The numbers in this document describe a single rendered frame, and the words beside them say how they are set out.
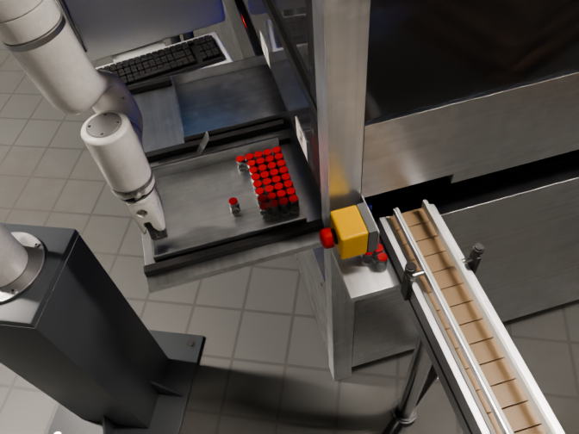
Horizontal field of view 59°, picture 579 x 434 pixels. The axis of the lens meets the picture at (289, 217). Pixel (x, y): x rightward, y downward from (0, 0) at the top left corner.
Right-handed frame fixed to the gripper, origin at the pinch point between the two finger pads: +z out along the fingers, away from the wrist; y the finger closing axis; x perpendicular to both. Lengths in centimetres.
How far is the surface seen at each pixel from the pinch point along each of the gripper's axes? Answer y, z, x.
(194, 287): 41, 92, 8
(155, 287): -11.0, 4.5, 3.1
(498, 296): -13, 60, -89
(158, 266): -7.5, 2.4, 1.4
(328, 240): -19.5, -8.2, -33.0
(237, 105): 38.9, 4.3, -25.2
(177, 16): 90, 5, -15
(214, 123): 34.0, 4.3, -17.8
